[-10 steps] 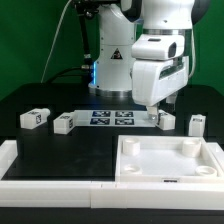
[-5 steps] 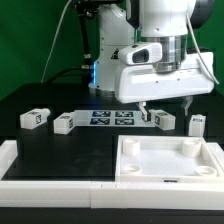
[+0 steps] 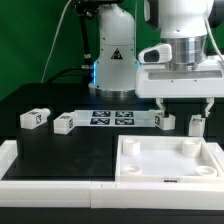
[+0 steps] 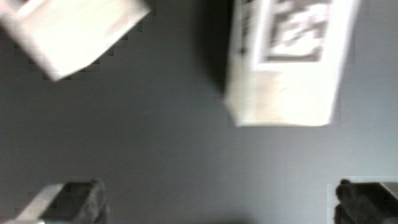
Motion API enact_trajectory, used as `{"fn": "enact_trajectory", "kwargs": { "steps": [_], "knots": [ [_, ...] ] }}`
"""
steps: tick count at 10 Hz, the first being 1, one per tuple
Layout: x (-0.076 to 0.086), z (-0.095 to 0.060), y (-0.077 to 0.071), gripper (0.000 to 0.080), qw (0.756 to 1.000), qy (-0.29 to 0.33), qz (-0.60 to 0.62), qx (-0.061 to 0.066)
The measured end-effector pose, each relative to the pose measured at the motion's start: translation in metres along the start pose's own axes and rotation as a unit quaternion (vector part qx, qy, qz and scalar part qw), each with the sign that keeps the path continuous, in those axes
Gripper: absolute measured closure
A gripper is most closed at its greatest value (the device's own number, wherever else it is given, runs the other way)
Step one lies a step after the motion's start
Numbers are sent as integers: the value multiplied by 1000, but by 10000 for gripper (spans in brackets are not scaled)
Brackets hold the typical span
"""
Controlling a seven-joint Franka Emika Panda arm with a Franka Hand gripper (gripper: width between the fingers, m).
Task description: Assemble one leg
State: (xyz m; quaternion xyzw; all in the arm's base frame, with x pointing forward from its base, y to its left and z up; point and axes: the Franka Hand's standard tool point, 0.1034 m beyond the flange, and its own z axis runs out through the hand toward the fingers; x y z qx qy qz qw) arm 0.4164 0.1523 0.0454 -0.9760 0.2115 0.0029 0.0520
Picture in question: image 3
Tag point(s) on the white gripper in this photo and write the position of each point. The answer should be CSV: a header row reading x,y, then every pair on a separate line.
x,y
179,70

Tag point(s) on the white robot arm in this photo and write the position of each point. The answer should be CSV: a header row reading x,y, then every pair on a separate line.
x,y
178,21

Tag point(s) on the white square table top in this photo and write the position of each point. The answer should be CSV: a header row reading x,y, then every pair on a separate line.
x,y
167,159

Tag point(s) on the white U-shaped fence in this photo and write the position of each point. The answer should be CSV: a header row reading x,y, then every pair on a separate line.
x,y
99,194

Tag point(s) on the white sheet with fiducial markers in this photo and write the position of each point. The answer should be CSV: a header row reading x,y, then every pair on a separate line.
x,y
113,118

